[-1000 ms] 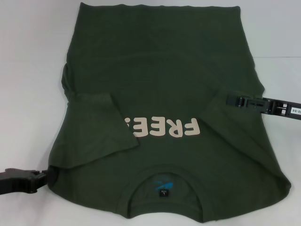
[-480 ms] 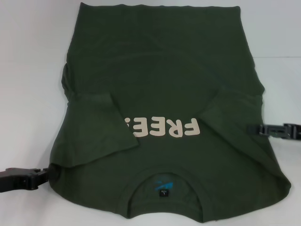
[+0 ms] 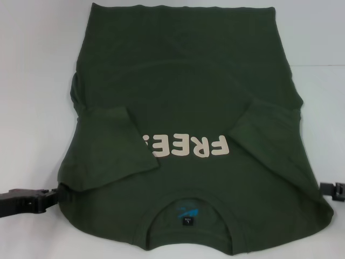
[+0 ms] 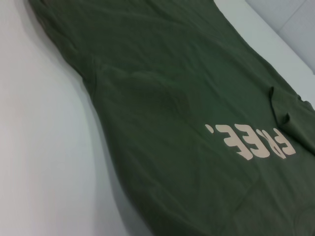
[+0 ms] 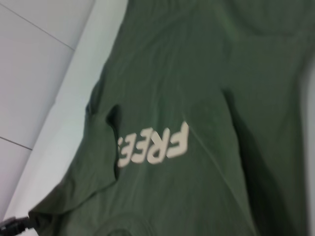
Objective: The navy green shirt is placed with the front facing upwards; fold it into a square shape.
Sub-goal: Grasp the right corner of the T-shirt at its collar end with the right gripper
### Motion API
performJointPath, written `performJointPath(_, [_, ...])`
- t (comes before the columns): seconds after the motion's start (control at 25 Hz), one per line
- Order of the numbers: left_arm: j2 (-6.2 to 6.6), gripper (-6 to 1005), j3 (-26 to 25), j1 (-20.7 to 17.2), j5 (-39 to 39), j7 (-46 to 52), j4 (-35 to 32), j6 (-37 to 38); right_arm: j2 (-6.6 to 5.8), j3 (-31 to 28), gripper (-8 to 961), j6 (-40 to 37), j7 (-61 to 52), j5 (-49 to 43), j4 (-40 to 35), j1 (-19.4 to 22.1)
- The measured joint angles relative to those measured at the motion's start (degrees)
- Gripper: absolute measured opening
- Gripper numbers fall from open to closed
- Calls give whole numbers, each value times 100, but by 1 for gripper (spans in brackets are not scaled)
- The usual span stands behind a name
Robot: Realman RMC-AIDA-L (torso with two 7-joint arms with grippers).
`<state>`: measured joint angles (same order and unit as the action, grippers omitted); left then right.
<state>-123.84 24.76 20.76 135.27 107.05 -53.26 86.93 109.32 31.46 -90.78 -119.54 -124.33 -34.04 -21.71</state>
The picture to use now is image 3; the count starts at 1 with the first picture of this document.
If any dark green FREE t-shirt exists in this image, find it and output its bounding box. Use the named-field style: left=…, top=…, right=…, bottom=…
left=56, top=2, right=336, bottom=259

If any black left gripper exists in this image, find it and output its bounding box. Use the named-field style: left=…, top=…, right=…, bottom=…
left=0, top=185, right=74, bottom=217

